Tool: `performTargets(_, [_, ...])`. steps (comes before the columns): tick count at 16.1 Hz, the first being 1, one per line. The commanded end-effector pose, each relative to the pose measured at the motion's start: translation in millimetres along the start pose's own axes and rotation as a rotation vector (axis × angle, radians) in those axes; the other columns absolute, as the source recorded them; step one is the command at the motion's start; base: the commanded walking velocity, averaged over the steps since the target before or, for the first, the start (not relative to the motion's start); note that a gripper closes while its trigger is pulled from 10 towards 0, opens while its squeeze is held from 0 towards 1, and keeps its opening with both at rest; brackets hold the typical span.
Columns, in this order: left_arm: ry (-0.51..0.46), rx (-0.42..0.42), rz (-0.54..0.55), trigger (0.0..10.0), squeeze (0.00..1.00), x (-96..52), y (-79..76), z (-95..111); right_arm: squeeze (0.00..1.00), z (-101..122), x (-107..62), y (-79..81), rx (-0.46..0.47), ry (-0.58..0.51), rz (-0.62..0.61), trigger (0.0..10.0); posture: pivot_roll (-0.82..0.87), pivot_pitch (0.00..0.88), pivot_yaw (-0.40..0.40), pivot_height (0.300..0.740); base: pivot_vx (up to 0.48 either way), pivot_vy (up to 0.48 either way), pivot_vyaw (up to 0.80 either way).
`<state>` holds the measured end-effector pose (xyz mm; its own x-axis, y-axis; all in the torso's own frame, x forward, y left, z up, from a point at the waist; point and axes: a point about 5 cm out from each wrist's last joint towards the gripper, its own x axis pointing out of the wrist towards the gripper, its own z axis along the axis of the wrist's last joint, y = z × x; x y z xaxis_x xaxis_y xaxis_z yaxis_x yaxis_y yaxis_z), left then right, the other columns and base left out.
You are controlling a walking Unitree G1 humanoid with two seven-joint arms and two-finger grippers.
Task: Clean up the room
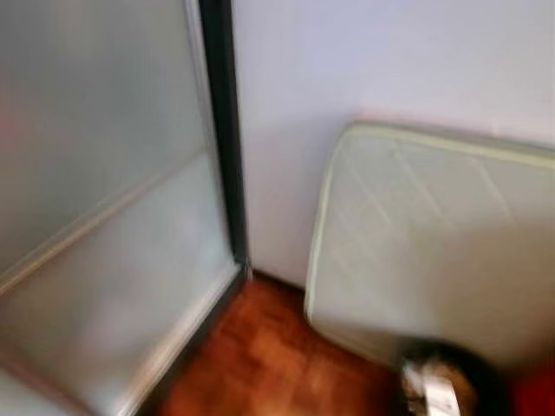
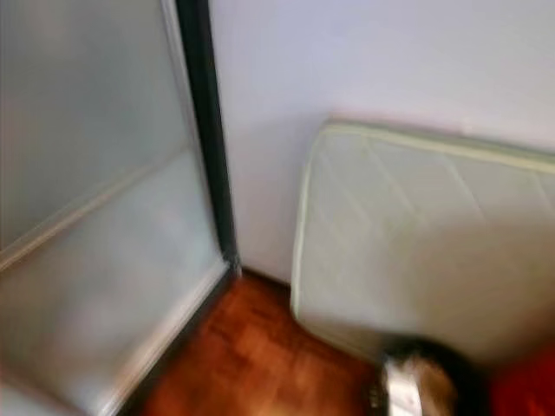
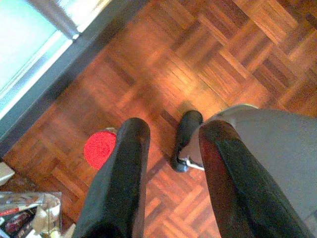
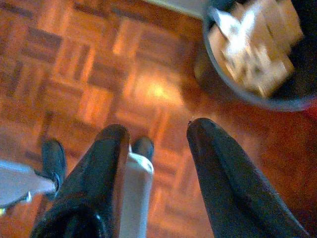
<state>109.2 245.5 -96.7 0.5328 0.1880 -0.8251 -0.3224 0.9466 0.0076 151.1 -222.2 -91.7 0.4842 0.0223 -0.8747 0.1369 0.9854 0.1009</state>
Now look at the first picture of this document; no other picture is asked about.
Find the black waste bin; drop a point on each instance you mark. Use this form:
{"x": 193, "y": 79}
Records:
{"x": 490, "y": 373}

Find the frosted glass sliding door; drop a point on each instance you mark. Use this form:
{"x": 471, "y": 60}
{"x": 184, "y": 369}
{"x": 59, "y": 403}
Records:
{"x": 87, "y": 130}

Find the white quilted mattress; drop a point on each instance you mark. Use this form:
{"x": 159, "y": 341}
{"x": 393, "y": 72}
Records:
{"x": 434, "y": 225}

